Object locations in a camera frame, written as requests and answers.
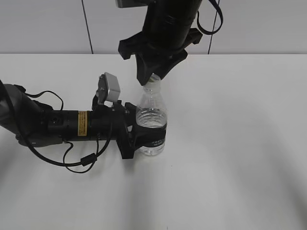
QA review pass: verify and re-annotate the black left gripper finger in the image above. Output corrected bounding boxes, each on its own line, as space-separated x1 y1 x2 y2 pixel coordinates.
124 102 136 125
131 124 166 153

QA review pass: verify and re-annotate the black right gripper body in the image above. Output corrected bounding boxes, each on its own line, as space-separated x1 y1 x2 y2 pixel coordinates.
118 28 202 62

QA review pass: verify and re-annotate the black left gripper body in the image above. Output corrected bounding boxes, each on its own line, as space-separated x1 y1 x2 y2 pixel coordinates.
90 100 135 159

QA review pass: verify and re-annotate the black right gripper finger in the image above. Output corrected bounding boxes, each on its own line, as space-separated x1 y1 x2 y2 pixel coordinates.
136 54 156 85
153 54 188 79

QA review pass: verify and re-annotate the clear cestbon water bottle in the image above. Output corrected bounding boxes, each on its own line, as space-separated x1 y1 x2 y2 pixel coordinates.
135 73 167 156

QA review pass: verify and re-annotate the white green bottle cap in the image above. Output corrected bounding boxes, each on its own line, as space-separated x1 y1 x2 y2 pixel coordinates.
145 74 161 88

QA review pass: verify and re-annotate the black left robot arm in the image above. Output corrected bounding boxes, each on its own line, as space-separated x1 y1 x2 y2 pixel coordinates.
0 83 166 159

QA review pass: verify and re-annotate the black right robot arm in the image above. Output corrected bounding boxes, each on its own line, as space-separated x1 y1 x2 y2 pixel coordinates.
118 0 202 86

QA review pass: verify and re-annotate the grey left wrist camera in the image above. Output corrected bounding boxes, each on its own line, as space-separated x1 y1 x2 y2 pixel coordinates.
96 72 120 105

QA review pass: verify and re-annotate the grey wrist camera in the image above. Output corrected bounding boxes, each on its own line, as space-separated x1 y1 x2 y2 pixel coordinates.
115 0 146 8
96 72 120 105

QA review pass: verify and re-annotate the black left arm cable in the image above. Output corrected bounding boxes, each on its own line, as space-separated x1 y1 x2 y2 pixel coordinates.
0 80 113 172

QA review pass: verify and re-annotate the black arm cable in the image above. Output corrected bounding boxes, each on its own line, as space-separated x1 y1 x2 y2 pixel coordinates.
196 0 224 35
0 80 113 172

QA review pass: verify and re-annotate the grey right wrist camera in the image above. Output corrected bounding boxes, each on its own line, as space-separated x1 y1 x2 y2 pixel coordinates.
115 0 146 8

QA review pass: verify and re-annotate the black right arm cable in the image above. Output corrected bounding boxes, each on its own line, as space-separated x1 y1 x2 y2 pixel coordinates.
196 0 224 35

